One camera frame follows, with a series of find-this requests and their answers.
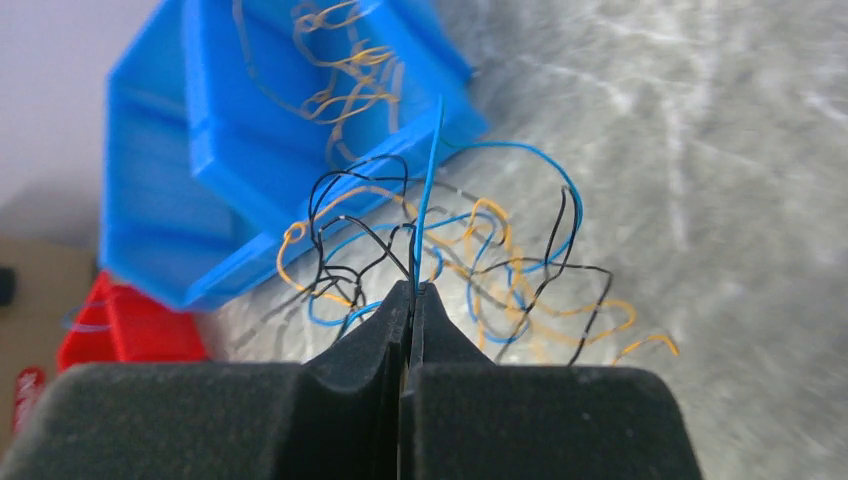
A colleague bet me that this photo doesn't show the blue black wires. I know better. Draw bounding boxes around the blue black wires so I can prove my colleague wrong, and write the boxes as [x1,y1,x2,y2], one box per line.
[274,95,680,367]

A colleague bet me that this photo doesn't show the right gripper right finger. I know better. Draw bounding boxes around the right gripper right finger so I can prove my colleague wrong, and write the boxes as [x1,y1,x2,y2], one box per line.
[399,283,702,479]

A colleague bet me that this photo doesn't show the blue plastic bin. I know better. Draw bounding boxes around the blue plastic bin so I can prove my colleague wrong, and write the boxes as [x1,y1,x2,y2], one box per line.
[99,1,487,311]

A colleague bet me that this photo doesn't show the red plastic bin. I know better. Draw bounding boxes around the red plastic bin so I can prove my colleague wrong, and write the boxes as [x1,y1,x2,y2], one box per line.
[57,271,209,372]

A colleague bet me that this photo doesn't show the tan plastic toolbox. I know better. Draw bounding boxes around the tan plastic toolbox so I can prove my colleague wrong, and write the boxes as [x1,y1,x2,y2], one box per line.
[1,236,96,452]

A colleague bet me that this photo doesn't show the yellow wires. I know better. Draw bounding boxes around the yellow wires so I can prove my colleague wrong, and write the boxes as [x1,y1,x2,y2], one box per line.
[231,0,405,167]

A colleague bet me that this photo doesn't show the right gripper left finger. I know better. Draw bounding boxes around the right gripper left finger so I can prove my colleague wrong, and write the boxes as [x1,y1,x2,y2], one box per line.
[1,281,412,479]

